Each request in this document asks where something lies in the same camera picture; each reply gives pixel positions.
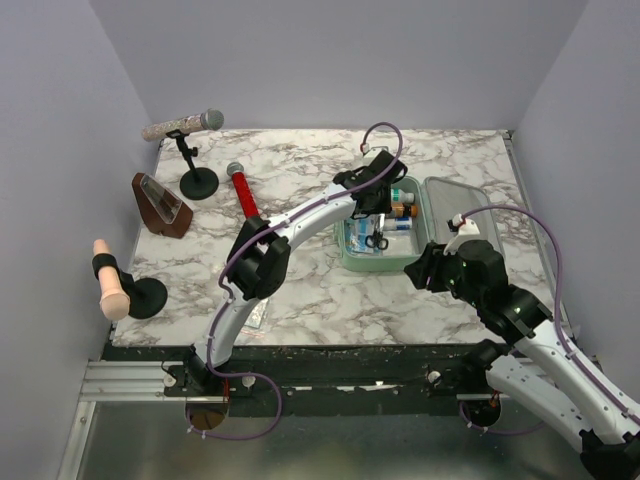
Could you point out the white gauze pad packet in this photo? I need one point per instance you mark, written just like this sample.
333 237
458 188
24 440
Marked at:
400 243

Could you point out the mint green medicine case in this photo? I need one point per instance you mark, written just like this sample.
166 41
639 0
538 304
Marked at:
438 201

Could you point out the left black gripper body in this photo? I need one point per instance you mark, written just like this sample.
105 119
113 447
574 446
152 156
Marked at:
383 205

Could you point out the glitter microphone on stand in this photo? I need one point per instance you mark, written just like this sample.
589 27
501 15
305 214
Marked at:
210 120

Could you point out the white green-cap medicine bottle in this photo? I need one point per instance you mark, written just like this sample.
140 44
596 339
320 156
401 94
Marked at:
401 196

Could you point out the brown wooden metronome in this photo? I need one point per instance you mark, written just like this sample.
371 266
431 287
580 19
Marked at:
162 212

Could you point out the pink beige microphone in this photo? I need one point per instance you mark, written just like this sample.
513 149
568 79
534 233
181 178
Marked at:
114 302

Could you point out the metal scissors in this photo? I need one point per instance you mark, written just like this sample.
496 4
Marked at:
376 240

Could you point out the clear zip bag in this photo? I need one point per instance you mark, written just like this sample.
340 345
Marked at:
257 316

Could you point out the black round stand base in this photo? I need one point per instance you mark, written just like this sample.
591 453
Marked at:
147 295

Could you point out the red handheld microphone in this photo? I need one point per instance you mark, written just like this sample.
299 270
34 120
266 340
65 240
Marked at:
235 171

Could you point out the blue white small bottle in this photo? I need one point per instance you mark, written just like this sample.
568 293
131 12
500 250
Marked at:
398 224

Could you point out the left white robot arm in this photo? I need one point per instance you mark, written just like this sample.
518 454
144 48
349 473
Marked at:
257 264

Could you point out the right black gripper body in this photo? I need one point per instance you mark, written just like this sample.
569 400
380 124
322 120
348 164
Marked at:
446 274

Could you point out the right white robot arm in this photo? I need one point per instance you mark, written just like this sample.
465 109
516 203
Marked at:
575 398

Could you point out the amber orange-cap bottle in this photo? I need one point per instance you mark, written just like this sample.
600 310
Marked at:
403 210

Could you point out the black microphone stand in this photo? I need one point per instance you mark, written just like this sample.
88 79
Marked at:
198 183

